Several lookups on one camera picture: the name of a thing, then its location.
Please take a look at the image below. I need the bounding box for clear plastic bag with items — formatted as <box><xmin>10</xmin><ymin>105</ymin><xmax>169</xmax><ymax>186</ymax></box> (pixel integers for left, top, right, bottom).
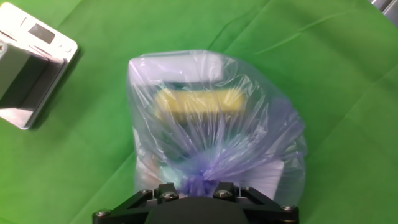
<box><xmin>126</xmin><ymin>49</ymin><xmax>308</xmax><ymax>206</ymax></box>

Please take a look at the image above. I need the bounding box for green cloth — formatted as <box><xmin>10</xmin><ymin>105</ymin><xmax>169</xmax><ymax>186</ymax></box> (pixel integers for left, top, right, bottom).
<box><xmin>0</xmin><ymin>0</ymin><xmax>398</xmax><ymax>224</ymax></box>

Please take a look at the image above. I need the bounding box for grey box red button rear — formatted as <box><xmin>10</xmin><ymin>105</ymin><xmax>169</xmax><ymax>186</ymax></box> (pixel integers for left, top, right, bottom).
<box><xmin>0</xmin><ymin>2</ymin><xmax>78</xmax><ymax>131</ymax></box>

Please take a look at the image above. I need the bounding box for white box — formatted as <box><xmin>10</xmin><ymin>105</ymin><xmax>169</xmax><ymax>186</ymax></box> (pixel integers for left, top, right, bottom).
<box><xmin>129</xmin><ymin>53</ymin><xmax>225</xmax><ymax>91</ymax></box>

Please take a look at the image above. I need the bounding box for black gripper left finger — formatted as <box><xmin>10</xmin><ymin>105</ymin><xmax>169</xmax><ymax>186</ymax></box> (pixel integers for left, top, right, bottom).
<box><xmin>92</xmin><ymin>182</ymin><xmax>180</xmax><ymax>224</ymax></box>

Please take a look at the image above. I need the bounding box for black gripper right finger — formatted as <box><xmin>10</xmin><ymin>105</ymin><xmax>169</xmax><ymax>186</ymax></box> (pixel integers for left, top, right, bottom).
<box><xmin>213</xmin><ymin>181</ymin><xmax>300</xmax><ymax>224</ymax></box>

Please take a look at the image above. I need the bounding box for yellow sponge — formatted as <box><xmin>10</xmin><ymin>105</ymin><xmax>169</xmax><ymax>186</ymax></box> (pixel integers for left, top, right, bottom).
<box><xmin>154</xmin><ymin>88</ymin><xmax>247</xmax><ymax>121</ymax></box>

